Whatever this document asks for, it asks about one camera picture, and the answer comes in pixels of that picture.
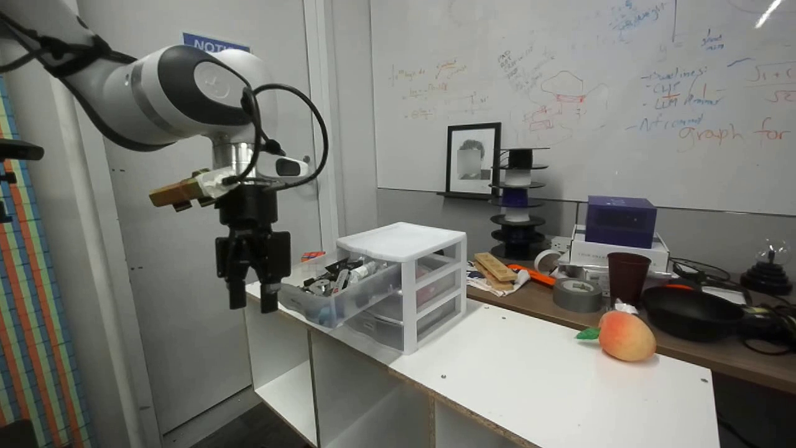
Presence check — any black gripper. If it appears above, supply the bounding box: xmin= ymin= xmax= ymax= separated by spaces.
xmin=215 ymin=184 xmax=290 ymax=315

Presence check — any clear plastic drawer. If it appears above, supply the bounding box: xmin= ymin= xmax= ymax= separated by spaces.
xmin=279 ymin=259 xmax=399 ymax=330

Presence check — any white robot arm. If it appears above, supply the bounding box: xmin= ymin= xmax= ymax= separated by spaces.
xmin=0 ymin=0 xmax=324 ymax=315

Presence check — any white plastic drawer unit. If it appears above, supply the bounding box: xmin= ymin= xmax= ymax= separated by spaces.
xmin=337 ymin=223 xmax=467 ymax=353

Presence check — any white shelf cabinet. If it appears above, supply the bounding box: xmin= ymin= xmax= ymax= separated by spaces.
xmin=246 ymin=299 xmax=718 ymax=448

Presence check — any black framed picture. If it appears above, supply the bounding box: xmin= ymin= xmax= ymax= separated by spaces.
xmin=445 ymin=123 xmax=499 ymax=196

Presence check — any black filament spool stack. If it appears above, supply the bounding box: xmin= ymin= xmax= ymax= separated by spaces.
xmin=489 ymin=147 xmax=545 ymax=262

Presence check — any grey tape roll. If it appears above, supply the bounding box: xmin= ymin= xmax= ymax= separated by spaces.
xmin=552 ymin=280 xmax=602 ymax=315

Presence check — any white cardboard box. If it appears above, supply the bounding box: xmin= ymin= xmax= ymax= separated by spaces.
xmin=569 ymin=234 xmax=671 ymax=276

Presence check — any blue box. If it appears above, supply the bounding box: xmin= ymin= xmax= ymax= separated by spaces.
xmin=583 ymin=196 xmax=656 ymax=249

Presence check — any toy mango fruit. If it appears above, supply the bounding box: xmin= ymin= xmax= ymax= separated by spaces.
xmin=576 ymin=311 xmax=656 ymax=363

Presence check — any dark brown cup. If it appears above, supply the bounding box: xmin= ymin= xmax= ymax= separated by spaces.
xmin=606 ymin=251 xmax=649 ymax=306

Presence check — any black frying pan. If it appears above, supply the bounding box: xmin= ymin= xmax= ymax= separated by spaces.
xmin=642 ymin=287 xmax=770 ymax=345

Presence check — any wooden desk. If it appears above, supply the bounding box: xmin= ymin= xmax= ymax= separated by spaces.
xmin=467 ymin=281 xmax=796 ymax=396

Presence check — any orange wrist camera block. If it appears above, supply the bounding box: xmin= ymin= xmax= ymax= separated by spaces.
xmin=148 ymin=168 xmax=239 ymax=211

